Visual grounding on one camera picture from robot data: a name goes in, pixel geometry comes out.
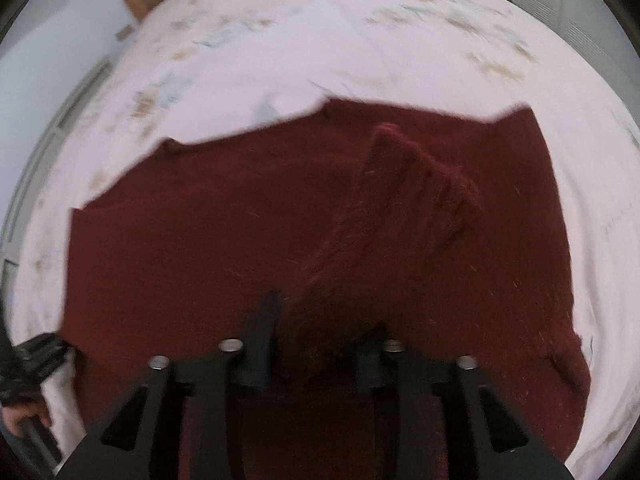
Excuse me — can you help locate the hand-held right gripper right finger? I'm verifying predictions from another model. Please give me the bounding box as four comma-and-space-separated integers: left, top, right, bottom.
350, 322, 576, 480

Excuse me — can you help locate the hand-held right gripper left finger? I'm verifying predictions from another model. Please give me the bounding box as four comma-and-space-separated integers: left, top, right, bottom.
55, 290, 286, 480

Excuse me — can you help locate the dark red knitted sweater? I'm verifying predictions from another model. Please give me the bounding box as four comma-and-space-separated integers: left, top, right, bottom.
60, 97, 591, 480

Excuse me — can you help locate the person's left hand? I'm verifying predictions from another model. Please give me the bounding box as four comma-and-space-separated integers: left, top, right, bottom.
0, 401, 52, 431

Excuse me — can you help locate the floral white duvet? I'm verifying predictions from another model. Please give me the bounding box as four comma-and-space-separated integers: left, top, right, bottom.
10, 0, 640, 471

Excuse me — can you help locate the white panelled wardrobe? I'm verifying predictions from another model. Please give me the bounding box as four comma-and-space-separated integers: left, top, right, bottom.
475, 0, 640, 126

